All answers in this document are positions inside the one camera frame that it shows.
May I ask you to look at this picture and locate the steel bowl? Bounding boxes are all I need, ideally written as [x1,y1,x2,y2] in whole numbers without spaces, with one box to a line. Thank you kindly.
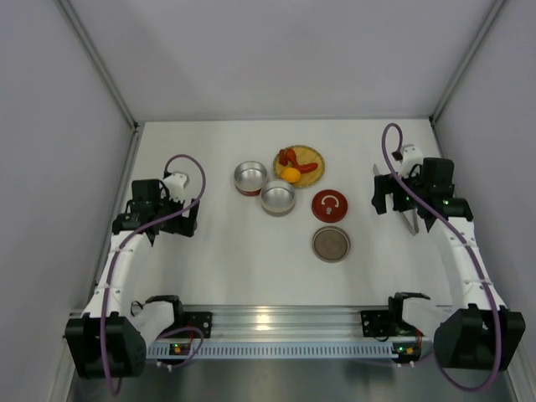
[260,179,296,216]
[234,161,268,196]

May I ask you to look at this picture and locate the metal tongs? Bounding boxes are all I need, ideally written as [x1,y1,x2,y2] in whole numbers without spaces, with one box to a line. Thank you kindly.
[371,163,420,236]

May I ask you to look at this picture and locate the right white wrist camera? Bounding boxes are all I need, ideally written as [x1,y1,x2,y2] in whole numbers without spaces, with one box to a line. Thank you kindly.
[392,144,424,177]

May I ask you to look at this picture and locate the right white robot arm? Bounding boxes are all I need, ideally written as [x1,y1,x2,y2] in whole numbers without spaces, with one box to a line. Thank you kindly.
[371,157,526,371]

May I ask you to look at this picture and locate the red octopus sausage piece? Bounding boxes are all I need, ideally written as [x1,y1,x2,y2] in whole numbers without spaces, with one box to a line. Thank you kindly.
[279,147,299,168]

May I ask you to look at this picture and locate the brown lid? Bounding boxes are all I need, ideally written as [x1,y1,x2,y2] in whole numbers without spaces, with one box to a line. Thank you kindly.
[312,225,351,263]

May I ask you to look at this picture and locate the orange egg yolk ball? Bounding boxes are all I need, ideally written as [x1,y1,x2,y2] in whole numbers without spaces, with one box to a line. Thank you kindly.
[281,167,302,183]

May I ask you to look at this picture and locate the right black base bracket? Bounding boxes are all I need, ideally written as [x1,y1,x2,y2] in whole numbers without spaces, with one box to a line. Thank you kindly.
[360,310,400,342]

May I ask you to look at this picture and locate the left aluminium frame post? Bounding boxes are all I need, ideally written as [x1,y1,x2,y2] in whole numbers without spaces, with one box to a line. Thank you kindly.
[54,0,139,131]

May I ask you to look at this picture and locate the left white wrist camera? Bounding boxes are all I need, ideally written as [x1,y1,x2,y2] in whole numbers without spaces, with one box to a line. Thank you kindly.
[163,171,189,203]

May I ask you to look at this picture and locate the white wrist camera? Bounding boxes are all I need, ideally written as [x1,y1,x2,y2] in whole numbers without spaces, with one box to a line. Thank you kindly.
[163,171,189,203]
[392,144,424,177]

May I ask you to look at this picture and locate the aluminium frame post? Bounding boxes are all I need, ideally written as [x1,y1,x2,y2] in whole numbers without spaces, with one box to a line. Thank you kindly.
[429,0,508,128]
[54,0,139,131]

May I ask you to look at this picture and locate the left black base bracket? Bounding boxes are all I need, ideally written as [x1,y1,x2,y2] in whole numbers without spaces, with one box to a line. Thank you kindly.
[178,311,214,338]

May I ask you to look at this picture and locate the red round lid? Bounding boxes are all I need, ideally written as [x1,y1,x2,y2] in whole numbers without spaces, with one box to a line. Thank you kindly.
[312,189,348,224]

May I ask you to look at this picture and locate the grey slotted cable duct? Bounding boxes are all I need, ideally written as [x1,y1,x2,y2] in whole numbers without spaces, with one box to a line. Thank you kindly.
[147,341,399,360]

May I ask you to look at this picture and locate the black base bracket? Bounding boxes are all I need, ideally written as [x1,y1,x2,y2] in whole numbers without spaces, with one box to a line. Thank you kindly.
[178,311,214,338]
[360,310,400,342]

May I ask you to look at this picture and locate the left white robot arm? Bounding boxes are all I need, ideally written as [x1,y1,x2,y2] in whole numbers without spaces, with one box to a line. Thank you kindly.
[64,172,198,379]

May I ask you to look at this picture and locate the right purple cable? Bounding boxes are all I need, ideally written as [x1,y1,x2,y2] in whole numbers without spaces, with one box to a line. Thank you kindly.
[380,122,503,393]

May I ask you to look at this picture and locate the aluminium mounting rail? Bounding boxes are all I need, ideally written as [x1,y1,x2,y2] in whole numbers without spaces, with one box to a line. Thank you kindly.
[66,304,445,339]

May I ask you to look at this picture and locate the right aluminium frame post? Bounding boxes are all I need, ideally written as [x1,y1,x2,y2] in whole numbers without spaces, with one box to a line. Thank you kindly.
[429,0,508,128]

